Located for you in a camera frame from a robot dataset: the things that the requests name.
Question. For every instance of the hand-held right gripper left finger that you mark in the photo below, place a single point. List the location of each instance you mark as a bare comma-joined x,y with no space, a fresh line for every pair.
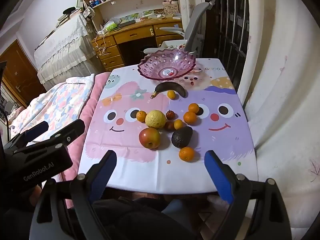
101,177

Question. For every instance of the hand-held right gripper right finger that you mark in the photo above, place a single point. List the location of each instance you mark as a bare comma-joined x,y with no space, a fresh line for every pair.
220,177

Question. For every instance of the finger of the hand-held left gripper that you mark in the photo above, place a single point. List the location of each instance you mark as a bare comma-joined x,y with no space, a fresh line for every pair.
60,135
32,132

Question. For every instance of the orange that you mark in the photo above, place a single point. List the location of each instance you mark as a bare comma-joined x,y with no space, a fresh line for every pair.
141,116
186,154
193,108
190,117

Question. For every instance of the dark avocado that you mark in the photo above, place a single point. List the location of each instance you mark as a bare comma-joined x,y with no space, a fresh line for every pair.
182,136

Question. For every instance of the red apple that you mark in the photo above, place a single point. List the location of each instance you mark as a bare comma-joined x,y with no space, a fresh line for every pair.
149,138

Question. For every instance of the small orange kumquat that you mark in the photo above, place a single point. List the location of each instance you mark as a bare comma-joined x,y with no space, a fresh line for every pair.
171,94
178,124

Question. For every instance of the small red fruit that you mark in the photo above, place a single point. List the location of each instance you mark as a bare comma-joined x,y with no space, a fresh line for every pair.
169,125
170,114

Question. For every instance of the yellow pear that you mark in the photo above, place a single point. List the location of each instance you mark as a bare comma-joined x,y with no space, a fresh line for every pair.
155,119

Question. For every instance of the dark overripe banana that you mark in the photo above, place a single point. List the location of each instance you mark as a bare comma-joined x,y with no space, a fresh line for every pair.
172,87

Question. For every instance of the pink glass fruit bowl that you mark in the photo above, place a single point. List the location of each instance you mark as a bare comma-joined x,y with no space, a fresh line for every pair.
166,65

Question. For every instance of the person's left hand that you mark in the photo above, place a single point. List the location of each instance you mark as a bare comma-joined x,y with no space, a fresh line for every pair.
35,193

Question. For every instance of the floral quilt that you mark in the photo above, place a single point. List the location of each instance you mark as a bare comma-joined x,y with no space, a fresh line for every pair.
57,100

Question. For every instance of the cartoon printed tablecloth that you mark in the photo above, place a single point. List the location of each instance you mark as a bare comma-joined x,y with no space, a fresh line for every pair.
220,135

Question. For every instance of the pink bed sheet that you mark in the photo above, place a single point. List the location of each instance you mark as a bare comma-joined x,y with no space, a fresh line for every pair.
92,105

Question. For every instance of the brown wooden door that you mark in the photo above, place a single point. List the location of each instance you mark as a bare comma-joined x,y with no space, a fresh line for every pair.
17,72

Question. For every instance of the person's legs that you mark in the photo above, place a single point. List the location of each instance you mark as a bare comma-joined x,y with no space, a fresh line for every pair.
150,217

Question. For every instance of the white lace cover cloth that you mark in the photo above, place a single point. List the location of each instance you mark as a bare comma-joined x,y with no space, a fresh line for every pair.
65,47

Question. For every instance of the green tissue packet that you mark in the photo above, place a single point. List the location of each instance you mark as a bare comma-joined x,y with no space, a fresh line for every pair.
111,25

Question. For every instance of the wooden desk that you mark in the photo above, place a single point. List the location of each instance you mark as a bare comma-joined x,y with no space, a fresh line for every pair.
135,33

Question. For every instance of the metal window grille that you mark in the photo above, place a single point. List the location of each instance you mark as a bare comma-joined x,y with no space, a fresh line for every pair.
227,30

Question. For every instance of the grey office chair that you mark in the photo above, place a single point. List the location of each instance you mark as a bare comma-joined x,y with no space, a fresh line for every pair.
195,30

